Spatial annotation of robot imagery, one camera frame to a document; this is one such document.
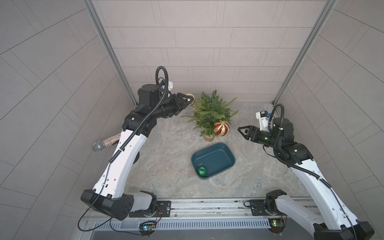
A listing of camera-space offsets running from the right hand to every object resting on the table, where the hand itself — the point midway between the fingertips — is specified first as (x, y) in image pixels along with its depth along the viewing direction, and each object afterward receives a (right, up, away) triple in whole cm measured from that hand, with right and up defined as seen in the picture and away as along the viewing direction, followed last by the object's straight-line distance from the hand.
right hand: (240, 130), depth 70 cm
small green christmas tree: (-14, +10, +3) cm, 17 cm away
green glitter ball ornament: (-18, -23, +9) cm, 31 cm away
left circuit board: (-42, -42, -6) cm, 60 cm away
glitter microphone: (-64, -7, -4) cm, 65 cm away
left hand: (-22, +14, -8) cm, 27 cm away
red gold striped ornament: (-10, +2, -6) cm, 11 cm away
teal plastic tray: (-10, -20, +20) cm, 30 cm away
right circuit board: (+16, -44, -2) cm, 47 cm away
